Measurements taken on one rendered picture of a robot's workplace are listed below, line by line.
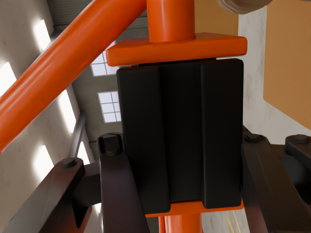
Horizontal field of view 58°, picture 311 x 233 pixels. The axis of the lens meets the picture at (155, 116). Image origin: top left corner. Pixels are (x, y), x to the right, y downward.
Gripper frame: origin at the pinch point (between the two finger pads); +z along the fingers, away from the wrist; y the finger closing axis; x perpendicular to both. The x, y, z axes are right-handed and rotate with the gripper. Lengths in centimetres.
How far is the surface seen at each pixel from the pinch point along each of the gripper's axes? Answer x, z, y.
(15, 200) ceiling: -269, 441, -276
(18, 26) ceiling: 42, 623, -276
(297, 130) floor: -88, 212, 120
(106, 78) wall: -133, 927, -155
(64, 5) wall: 98, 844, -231
